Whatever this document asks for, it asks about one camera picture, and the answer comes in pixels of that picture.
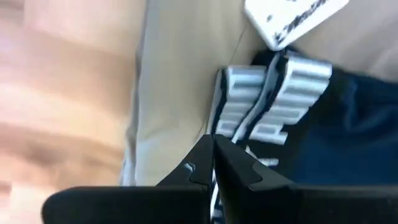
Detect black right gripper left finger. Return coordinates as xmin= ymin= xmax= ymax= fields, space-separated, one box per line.
xmin=41 ymin=133 xmax=216 ymax=224

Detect beige khaki shorts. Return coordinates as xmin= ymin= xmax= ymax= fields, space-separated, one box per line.
xmin=119 ymin=0 xmax=398 ymax=187

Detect navy Puma boxer briefs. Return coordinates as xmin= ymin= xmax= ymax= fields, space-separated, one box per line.
xmin=206 ymin=46 xmax=398 ymax=224

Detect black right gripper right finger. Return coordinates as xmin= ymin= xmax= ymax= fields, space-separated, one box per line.
xmin=214 ymin=134 xmax=398 ymax=224

